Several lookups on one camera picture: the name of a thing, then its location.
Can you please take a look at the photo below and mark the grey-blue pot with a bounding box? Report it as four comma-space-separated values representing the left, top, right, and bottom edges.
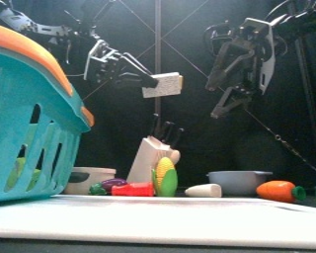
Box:
205, 170, 273, 198

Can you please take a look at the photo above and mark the teal basket with orange rim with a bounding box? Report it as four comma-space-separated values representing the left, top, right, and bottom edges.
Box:
0, 22, 95, 204

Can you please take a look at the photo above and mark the white knife block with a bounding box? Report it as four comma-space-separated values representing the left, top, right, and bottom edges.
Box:
126, 134, 181, 185

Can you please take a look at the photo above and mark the yellow corn toy green husk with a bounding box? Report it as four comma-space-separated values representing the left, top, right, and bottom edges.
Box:
150, 156, 178, 198

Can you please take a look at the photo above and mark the white rice ball toy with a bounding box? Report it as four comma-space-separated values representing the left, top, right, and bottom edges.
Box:
182, 183, 224, 199

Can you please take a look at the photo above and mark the orange carrot toy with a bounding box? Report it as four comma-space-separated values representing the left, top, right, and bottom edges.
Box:
256, 180, 306, 204

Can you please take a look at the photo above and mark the purple eggplant toy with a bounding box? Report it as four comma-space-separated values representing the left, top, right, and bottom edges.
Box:
87, 178, 129, 196

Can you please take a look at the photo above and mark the red toy pepper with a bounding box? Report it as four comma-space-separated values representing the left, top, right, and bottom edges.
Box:
110, 182, 155, 198

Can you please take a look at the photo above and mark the green toy in basket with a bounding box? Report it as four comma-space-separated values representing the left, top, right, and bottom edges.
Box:
3, 156, 43, 194

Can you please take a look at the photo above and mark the white cutting board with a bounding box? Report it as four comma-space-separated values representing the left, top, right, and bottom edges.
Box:
0, 194, 316, 251

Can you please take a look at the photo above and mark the vertical metal frame pole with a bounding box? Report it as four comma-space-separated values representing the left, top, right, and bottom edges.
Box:
154, 0, 162, 117

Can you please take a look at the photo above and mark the black knife handle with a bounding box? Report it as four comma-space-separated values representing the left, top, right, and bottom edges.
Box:
158, 121, 173, 143
149, 113, 159, 138
169, 127, 185, 149

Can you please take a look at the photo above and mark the dark frame leg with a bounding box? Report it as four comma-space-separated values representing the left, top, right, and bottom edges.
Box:
293, 36, 316, 166

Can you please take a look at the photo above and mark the diagonal brace wire with turnbuckle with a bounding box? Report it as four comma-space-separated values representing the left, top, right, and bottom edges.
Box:
242, 108, 316, 179

